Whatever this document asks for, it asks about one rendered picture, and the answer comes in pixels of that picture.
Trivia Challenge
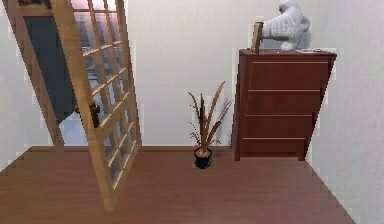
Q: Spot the brown plant in black pot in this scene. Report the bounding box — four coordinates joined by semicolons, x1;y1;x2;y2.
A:
187;80;233;170

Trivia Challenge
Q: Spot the red-brown chest of drawers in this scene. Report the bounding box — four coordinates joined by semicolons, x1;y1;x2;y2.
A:
231;48;338;162

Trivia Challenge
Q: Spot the wooden glass-paned room door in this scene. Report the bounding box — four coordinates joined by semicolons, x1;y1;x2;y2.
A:
50;0;143;212

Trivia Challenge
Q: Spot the white sculpture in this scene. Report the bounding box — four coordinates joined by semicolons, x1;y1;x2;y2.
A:
261;0;311;52

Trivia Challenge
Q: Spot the flat pale object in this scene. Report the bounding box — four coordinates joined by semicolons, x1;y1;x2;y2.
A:
295;48;325;54

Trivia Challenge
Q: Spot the dark door handle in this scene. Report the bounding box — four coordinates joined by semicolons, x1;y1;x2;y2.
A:
73;102;102;129

